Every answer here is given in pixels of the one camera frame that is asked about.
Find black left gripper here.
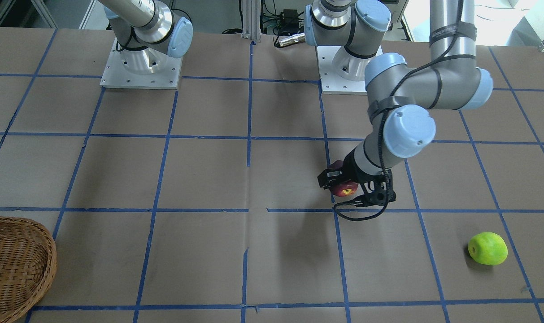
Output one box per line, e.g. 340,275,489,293
318,151,396,207

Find dark red apple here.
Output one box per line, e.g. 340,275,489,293
329,181,358,197

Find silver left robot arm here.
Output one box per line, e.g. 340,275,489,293
305,0,494,206

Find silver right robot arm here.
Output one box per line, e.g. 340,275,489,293
101,0,193,75

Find wicker basket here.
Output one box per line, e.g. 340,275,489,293
0,216,58,323

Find green apple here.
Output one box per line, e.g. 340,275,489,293
467,232,508,266

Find aluminium frame post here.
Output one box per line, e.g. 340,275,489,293
240,0,263,43

